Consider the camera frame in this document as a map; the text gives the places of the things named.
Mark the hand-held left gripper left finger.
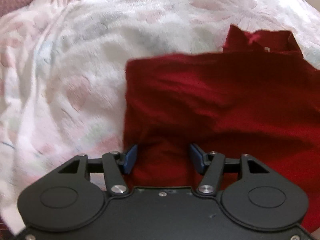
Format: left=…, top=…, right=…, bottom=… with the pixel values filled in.
left=58, top=144, right=139, bottom=196

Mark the white floral quilt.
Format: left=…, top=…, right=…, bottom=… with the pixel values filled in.
left=0, top=0, right=320, bottom=233

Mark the red zip-neck sweater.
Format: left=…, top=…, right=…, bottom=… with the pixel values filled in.
left=123, top=24, right=320, bottom=236

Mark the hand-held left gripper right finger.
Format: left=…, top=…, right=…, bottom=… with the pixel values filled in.
left=188, top=143, right=271, bottom=195

